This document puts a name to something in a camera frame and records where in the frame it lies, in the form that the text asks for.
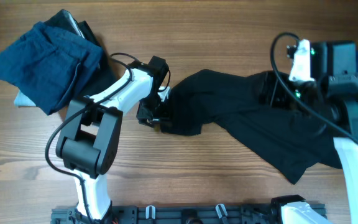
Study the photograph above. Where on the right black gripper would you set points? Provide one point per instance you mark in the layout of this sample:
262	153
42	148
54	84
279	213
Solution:
275	97

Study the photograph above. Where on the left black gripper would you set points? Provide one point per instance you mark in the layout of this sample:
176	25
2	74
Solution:
142	116

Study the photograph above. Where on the black t-shirt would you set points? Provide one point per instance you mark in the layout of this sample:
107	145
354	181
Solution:
232	102

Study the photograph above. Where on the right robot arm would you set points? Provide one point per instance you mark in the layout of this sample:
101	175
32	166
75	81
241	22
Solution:
322	86

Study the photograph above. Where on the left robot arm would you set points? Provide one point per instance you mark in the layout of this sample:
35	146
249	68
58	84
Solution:
89	137

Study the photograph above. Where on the folded dark blue garment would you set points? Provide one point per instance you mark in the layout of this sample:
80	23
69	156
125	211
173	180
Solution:
49	65

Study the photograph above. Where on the left white rail clip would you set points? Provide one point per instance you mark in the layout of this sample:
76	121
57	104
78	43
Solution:
150	212

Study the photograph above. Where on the white rail clip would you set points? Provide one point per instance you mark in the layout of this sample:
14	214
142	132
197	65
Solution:
150	212
222	213

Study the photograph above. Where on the right white rail clip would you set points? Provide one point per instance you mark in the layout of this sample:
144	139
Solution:
222	213

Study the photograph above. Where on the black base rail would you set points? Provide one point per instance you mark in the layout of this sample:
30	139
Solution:
244	214

